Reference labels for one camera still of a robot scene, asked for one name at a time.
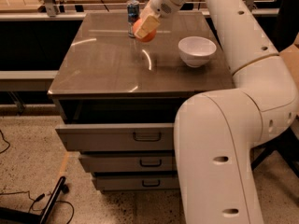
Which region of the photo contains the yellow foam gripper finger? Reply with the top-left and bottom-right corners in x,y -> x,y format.
134,15 -> 160,38

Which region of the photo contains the orange fruit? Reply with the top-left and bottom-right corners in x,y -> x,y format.
133,19 -> 156,42

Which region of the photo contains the white ceramic bowl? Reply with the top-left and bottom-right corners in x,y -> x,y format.
178,36 -> 217,68

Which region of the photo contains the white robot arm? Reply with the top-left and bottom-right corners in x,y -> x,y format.
134,0 -> 298,224

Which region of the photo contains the blue silver drink can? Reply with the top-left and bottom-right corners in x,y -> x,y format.
126,0 -> 139,38

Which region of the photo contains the grey drawer cabinet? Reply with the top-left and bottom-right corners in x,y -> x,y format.
48,10 -> 236,194

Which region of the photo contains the top grey drawer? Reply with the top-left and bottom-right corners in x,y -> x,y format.
55,123 -> 173,152

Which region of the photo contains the grey drawer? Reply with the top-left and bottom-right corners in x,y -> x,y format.
93,171 -> 179,192
78,151 -> 177,173
55,123 -> 173,152

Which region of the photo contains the middle grey drawer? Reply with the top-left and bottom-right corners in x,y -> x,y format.
78,151 -> 177,173

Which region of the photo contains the bottom grey drawer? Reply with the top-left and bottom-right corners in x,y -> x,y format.
93,171 -> 179,192

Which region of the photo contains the black office chair base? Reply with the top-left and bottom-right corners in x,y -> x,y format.
250,131 -> 299,179

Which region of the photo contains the black stand leg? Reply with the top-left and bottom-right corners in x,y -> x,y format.
0,175 -> 70,224

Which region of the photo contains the black floor cable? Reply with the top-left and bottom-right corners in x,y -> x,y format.
0,128 -> 76,224

